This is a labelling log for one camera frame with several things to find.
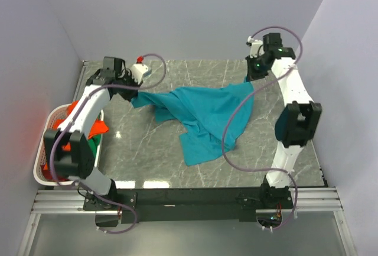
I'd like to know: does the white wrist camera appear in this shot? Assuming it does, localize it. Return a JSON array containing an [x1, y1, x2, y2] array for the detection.
[[130, 56, 152, 85], [246, 36, 263, 59]]

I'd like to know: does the orange t shirt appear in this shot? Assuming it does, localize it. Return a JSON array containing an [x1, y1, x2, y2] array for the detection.
[[35, 101, 109, 172]]

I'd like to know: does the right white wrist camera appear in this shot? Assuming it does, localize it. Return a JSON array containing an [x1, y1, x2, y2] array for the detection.
[[246, 36, 263, 59]]

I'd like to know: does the teal t shirt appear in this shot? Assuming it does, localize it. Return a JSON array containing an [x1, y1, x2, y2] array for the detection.
[[132, 82, 254, 166]]

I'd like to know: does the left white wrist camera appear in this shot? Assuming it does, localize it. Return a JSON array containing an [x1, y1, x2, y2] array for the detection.
[[130, 56, 152, 85]]

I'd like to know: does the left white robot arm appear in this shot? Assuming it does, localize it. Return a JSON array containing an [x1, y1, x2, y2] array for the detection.
[[43, 57, 150, 210]]

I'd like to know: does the black base beam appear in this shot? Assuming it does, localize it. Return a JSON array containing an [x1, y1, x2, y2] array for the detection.
[[83, 186, 294, 223]]

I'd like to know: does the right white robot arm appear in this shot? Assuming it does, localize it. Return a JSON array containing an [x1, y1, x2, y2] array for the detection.
[[246, 33, 322, 208]]

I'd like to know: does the aluminium rail frame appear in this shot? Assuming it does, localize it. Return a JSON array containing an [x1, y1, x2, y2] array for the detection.
[[17, 187, 357, 255]]

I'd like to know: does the green t shirt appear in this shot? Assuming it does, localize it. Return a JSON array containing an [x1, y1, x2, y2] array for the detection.
[[88, 135, 102, 157]]

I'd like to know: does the white laundry basket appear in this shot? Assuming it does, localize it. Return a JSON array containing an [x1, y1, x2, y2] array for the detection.
[[33, 102, 109, 186]]

